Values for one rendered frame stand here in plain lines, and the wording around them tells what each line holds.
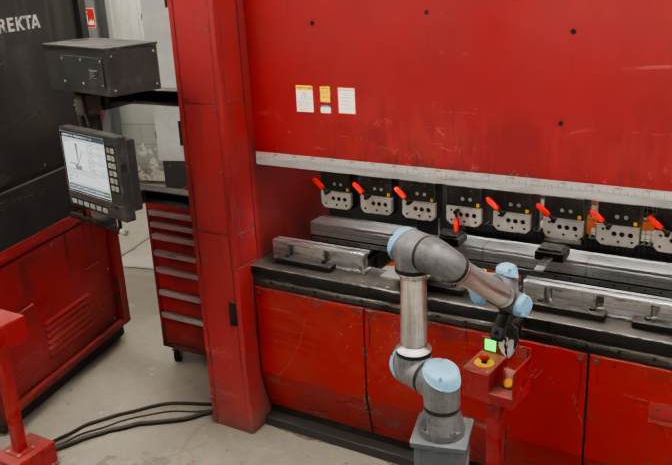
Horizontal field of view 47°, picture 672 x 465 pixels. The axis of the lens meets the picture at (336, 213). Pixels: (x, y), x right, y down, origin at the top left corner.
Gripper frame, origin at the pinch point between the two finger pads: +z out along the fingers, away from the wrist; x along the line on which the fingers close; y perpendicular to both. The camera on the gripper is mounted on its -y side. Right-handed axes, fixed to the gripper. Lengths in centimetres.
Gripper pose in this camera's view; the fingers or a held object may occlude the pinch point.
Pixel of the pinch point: (506, 355)
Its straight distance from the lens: 293.2
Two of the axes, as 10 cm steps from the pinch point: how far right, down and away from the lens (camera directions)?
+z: 1.1, 9.2, 3.7
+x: -8.0, -1.4, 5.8
